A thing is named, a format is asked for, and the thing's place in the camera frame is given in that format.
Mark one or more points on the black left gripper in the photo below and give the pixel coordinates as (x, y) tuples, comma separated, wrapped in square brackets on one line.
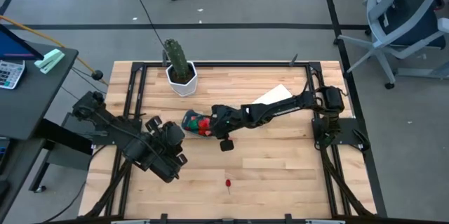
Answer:
[(158, 153)]

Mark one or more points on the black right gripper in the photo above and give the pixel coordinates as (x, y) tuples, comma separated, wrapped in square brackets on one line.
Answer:
[(231, 120)]

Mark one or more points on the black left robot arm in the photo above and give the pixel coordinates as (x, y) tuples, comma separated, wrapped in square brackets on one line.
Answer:
[(115, 129)]

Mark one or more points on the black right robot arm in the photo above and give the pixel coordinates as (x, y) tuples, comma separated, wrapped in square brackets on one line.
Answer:
[(280, 106)]

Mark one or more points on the teal plastic tupperware container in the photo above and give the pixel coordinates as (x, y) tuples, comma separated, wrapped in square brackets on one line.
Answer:
[(186, 116)]

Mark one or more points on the pink strawberry piece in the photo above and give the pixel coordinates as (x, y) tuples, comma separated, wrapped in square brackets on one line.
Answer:
[(208, 133)]

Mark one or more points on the white hexagonal plant pot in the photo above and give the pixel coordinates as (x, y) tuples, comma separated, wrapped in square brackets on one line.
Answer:
[(182, 88)]

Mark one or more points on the small red chili pepper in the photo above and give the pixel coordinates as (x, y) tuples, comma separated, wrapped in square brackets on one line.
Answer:
[(228, 183)]

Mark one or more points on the white folded cloth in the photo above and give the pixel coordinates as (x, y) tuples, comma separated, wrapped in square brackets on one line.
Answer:
[(275, 95)]

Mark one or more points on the green cactus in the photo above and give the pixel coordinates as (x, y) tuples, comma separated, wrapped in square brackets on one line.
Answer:
[(176, 59)]

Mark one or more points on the black round knob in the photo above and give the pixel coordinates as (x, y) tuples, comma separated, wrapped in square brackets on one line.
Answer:
[(97, 75)]

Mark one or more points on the black desk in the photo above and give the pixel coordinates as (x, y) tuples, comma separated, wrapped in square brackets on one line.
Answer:
[(31, 104)]

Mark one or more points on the mint green stapler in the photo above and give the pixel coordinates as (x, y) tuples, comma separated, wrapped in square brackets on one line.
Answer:
[(49, 60)]

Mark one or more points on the grey calculator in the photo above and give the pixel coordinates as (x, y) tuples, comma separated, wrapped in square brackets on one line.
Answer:
[(10, 73)]

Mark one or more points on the black monitor with blue screen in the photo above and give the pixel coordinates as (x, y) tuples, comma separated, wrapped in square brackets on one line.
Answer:
[(14, 46)]

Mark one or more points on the grey office chair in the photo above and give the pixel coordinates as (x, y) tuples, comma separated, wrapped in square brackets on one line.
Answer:
[(410, 17)]

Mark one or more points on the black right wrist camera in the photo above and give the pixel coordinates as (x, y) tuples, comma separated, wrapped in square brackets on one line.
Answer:
[(227, 145)]

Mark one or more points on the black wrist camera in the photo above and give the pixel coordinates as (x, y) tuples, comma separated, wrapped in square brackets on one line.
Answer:
[(153, 123), (227, 145)]

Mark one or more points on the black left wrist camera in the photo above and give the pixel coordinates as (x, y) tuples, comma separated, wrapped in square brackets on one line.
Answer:
[(153, 123)]

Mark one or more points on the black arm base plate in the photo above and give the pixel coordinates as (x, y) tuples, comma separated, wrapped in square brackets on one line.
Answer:
[(347, 129), (103, 140)]

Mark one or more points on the black aluminium table frame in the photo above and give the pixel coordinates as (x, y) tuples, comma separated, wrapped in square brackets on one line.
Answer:
[(245, 64)]

